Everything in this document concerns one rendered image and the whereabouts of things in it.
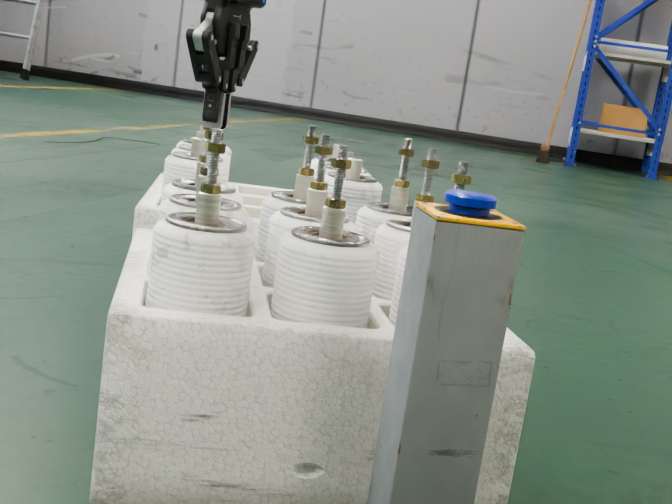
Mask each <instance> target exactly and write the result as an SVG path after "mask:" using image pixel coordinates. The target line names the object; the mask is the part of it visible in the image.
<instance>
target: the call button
mask: <svg viewBox="0 0 672 504"><path fill-rule="evenodd" d="M444 200H445V201H446V202H449V207H448V210H450V211H453V212H456V213H461V214H466V215H472V216H482V217H487V216H489V214H490V209H496V205H497V199H496V198H495V197H494V196H491V195H488V194H484V193H479V192H473V191H467V190H457V189H450V190H448V191H446V193H445V199H444Z"/></svg>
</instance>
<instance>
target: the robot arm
mask: <svg viewBox="0 0 672 504"><path fill-rule="evenodd" d="M203 1H205V3H204V6H203V10H202V12H201V16H200V26H199V27H198V28H197V29H191V28H188V29H187V31H186V40H187V45H188V50H189V54H190V59H191V64H192V69H193V73H194V78H195V81H196V82H201V83H202V87H203V88H204V89H205V94H204V102H203V110H202V118H201V125H202V126H203V127H206V128H212V129H213V128H218V129H226V128H227V127H228V125H229V115H230V106H231V96H232V94H231V92H235V90H236V86H238V87H242V86H243V84H244V81H245V79H246V77H247V74H248V72H249V70H250V67H251V65H252V63H253V60H254V58H255V55H256V53H257V51H258V48H259V43H258V41H257V40H251V39H250V33H251V14H250V12H251V9H252V8H263V7H264V6H265V5H266V1H267V0H203ZM220 57H226V58H225V59H224V60H221V59H220ZM202 66H203V68H202ZM238 72H239V73H238Z"/></svg>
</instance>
